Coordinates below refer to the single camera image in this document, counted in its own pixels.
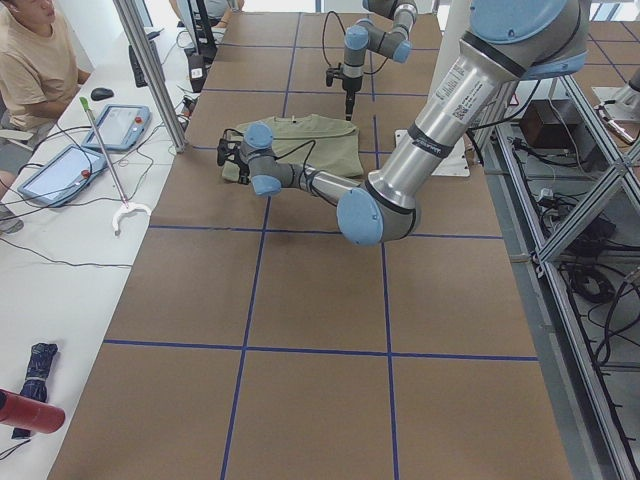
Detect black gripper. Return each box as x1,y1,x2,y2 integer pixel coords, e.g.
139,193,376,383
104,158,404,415
325,63,361,121
217,138,250,185

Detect olive green long-sleeve shirt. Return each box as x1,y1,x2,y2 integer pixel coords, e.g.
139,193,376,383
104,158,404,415
235,114,363,178

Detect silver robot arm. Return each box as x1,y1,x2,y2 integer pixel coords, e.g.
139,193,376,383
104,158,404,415
217,0,589,246
325,0,418,121

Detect far teach pendant tablet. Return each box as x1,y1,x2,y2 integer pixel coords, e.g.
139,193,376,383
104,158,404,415
91,104,151,152

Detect teach pendant tablet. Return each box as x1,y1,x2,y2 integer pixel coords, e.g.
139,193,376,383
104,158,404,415
18,145,107,207
91,104,151,152

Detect reacher grabber stick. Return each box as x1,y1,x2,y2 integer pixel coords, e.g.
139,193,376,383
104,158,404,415
79,96,152,236

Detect black computer mouse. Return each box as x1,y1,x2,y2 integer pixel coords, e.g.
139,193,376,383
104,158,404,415
90,87,114,101

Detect near teach pendant tablet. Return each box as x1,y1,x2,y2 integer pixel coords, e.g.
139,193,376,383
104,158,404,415
18,145,107,207

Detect seated person beige shirt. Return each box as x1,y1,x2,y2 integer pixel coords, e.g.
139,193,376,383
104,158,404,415
1,1,90,131

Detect folded dark blue umbrella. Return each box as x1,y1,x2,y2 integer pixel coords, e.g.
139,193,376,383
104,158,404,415
19,343,58,432

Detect red bottle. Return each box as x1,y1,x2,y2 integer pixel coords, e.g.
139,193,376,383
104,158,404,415
1,390,66,434

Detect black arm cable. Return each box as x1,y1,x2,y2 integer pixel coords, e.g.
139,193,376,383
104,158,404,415
321,10,389,76
222,128,319,174

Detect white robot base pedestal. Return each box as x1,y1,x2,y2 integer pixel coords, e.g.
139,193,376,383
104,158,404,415
384,1,473,186

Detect aluminium frame post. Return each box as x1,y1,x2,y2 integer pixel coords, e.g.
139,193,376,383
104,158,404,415
113,0,186,153

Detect black box under frame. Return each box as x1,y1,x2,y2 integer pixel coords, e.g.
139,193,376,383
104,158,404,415
518,99,582,149

